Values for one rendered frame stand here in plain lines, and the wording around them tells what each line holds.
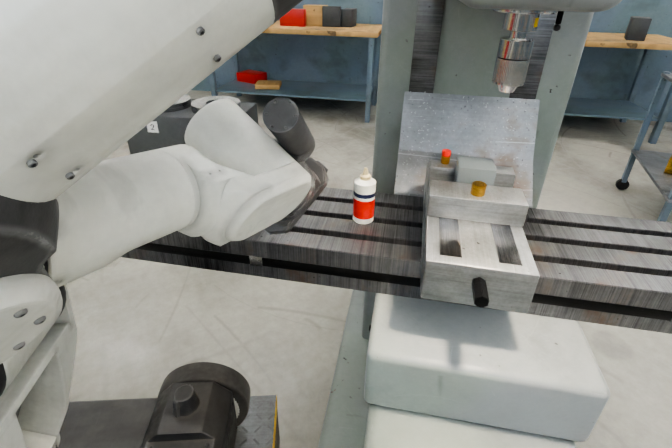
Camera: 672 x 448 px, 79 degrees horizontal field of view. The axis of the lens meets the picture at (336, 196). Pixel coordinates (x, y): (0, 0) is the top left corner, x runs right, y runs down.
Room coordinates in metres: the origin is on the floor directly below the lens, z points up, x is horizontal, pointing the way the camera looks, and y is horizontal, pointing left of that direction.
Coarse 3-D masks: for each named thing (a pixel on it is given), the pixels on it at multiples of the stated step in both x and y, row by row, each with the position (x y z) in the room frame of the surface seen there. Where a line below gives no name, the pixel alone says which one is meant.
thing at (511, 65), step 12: (504, 48) 0.62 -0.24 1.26; (516, 48) 0.61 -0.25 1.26; (528, 48) 0.61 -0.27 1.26; (504, 60) 0.62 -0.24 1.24; (516, 60) 0.61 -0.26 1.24; (528, 60) 0.62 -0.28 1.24; (504, 72) 0.62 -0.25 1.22; (516, 72) 0.61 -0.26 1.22; (504, 84) 0.61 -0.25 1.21; (516, 84) 0.61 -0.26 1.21
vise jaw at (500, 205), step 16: (432, 192) 0.58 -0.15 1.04; (448, 192) 0.58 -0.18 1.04; (464, 192) 0.58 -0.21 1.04; (496, 192) 0.58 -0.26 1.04; (512, 192) 0.58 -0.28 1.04; (432, 208) 0.57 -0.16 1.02; (448, 208) 0.56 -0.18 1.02; (464, 208) 0.56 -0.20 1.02; (480, 208) 0.55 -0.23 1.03; (496, 208) 0.55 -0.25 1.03; (512, 208) 0.54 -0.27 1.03; (512, 224) 0.54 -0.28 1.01
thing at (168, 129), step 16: (224, 96) 0.79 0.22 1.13; (176, 112) 0.73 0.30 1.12; (192, 112) 0.73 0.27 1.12; (256, 112) 0.79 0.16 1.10; (144, 128) 0.71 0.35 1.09; (160, 128) 0.71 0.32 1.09; (176, 128) 0.70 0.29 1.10; (128, 144) 0.72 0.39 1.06; (144, 144) 0.71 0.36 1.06; (160, 144) 0.71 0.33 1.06; (176, 144) 0.70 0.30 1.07
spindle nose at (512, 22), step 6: (504, 18) 0.64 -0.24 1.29; (510, 18) 0.62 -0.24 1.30; (516, 18) 0.61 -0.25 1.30; (522, 18) 0.61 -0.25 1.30; (528, 18) 0.61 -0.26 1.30; (534, 18) 0.61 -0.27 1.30; (504, 24) 0.63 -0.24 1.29; (510, 24) 0.62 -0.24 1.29; (516, 24) 0.61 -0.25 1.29; (522, 24) 0.61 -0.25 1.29; (528, 24) 0.61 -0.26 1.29; (510, 30) 0.62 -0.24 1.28; (516, 30) 0.61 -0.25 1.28; (522, 30) 0.61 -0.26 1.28; (528, 30) 0.61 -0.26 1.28; (534, 30) 0.61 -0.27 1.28
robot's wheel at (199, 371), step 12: (180, 372) 0.58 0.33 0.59; (192, 372) 0.58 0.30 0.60; (204, 372) 0.58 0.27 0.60; (216, 372) 0.58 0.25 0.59; (228, 372) 0.59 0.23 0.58; (168, 384) 0.56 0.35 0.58; (228, 384) 0.57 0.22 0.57; (240, 384) 0.58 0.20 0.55; (240, 396) 0.56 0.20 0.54; (240, 408) 0.56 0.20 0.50; (240, 420) 0.56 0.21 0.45
